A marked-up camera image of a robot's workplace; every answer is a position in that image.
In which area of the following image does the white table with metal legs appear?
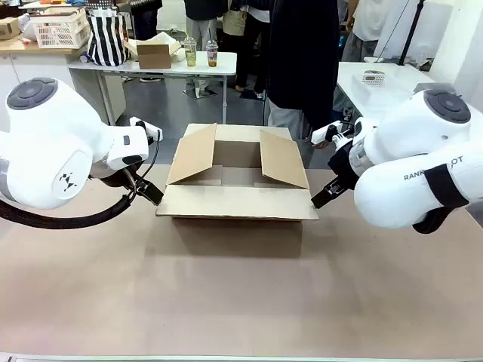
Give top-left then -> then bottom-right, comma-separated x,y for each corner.
67,51 -> 238,125

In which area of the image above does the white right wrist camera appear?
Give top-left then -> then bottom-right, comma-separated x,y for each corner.
310,120 -> 355,146

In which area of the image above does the plastic cup with yellow drink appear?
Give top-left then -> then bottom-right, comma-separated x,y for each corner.
183,36 -> 198,69

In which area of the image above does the person in dark coat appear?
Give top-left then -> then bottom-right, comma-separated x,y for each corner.
263,0 -> 341,169

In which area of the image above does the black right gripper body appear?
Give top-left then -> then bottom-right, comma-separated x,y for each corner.
327,141 -> 359,186

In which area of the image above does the black white striped bag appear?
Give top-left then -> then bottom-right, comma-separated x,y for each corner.
86,10 -> 131,67

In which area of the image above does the bystander in black trousers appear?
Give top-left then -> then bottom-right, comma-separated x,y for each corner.
222,0 -> 273,100

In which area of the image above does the white glossy side table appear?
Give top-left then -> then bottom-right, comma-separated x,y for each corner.
334,61 -> 447,122

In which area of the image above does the large brown cardboard box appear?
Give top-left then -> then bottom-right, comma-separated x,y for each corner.
155,122 -> 320,223

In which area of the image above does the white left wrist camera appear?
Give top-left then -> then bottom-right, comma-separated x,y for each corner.
129,117 -> 164,143

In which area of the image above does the thick black cable sleeve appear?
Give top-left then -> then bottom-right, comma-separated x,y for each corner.
0,188 -> 137,230

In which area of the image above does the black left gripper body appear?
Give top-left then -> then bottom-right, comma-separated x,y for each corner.
98,162 -> 146,189

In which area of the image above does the black tripod pole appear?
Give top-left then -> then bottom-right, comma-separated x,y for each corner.
377,0 -> 424,66

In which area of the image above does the bystander in grey trousers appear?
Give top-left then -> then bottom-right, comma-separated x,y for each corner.
183,0 -> 228,100

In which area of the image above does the small open cardboard box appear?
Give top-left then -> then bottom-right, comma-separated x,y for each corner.
136,42 -> 183,70

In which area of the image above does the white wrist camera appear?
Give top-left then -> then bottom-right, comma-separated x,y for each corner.
129,117 -> 164,143
310,120 -> 355,146

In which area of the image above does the plastic cup with orange drink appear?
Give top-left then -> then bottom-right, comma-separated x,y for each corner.
205,39 -> 220,69

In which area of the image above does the bystander in white shirt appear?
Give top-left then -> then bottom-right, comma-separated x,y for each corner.
340,0 -> 379,63

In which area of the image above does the white plastic lattice basket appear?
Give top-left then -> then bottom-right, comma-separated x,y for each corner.
29,6 -> 92,50

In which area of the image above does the thin black camera cable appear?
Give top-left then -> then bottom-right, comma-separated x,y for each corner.
140,136 -> 160,181

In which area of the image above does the small white patterned basket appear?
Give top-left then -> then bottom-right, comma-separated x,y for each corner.
362,69 -> 386,88

